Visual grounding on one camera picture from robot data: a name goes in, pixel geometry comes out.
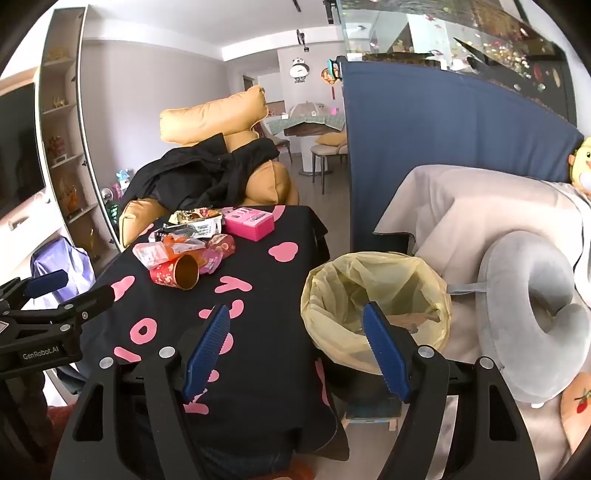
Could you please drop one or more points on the pink white snack packet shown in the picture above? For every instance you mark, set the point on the pink white snack packet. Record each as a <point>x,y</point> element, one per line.
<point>150,253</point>

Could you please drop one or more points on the dining chair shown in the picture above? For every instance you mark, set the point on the dining chair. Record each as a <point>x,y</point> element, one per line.
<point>323,152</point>
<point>277,141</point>

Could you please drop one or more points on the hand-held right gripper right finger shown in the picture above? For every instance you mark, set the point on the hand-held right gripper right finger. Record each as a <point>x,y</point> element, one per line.
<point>385,355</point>

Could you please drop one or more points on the white display shelf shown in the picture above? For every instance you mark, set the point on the white display shelf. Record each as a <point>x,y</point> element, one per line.
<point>60,120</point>

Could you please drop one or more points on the purple bag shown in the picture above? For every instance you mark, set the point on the purple bag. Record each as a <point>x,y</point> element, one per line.
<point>69,258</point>

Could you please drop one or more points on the yellow armchair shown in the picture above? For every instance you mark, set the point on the yellow armchair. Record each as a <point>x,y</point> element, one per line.
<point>207,115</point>

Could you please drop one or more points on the strawberry print cushion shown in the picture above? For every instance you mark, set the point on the strawberry print cushion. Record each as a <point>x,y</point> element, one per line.
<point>579,406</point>

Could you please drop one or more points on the mesh food cover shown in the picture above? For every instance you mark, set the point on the mesh food cover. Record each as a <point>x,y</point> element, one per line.
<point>304,110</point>

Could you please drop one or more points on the yellow plush toy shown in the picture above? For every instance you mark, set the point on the yellow plush toy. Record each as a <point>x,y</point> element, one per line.
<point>582,161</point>

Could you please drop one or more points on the beige blanket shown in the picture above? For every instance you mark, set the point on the beige blanket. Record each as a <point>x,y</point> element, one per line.
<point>461,221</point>

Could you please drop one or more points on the small colourful toys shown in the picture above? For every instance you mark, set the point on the small colourful toys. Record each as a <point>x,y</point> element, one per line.
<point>115,189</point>

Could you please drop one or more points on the low wooden stand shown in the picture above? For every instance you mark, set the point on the low wooden stand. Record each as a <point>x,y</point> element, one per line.
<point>369,415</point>

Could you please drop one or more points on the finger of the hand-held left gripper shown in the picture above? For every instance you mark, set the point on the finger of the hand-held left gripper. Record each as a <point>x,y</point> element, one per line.
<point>46,282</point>
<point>90,301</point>

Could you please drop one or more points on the white green milk carton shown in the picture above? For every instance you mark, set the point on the white green milk carton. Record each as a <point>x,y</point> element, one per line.
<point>205,227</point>

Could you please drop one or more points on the blue partition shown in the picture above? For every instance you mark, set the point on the blue partition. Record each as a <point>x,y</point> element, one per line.
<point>438,138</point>

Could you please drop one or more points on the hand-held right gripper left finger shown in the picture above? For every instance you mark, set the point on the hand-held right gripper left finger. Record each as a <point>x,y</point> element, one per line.
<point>207,355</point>

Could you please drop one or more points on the ceiling track light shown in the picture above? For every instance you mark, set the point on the ceiling track light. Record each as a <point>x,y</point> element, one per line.
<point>302,39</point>

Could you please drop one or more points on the trash bin with yellow bag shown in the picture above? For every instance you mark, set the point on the trash bin with yellow bag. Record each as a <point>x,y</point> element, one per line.
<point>332,295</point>

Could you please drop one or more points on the grey neck pillow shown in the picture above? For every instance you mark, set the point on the grey neck pillow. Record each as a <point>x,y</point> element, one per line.
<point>512,295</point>

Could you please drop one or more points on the magenta wrapper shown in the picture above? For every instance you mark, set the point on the magenta wrapper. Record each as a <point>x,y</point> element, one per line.
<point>210,262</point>

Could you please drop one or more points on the black tablecloth with pink prints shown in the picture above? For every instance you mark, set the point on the black tablecloth with pink prints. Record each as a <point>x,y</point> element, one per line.
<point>268,323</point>

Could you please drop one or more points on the red paper cup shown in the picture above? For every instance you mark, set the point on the red paper cup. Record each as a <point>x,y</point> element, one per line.
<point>178,274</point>

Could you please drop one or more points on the red cookie snack packet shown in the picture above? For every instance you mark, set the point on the red cookie snack packet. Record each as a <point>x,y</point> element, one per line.
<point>221,244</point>

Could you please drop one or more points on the hanging wall ornament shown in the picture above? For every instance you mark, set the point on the hanging wall ornament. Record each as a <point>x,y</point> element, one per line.
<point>330,74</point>

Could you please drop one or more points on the pink box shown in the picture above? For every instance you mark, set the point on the pink box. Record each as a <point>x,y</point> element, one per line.
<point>251,226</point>

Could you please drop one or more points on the red white snack packet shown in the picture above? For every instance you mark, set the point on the red white snack packet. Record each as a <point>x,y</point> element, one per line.
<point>194,214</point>

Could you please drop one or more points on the black wrapper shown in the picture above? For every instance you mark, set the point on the black wrapper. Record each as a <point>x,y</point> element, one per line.
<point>159,233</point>

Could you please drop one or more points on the panda wall clock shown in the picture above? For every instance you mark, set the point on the panda wall clock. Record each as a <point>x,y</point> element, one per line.
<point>299,69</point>

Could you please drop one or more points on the black television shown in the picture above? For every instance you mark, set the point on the black television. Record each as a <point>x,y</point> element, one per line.
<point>18,152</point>

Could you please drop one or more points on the dining table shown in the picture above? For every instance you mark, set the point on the dining table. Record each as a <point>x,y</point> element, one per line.
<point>314,123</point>

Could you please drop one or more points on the white television cabinet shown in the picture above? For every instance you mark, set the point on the white television cabinet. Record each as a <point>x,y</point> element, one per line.
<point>23,240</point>

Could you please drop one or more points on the glass fish tank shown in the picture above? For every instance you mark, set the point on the glass fish tank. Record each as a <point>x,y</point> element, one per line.
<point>508,46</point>

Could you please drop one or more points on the black jacket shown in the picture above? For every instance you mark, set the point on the black jacket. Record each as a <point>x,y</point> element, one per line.
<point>194,170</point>

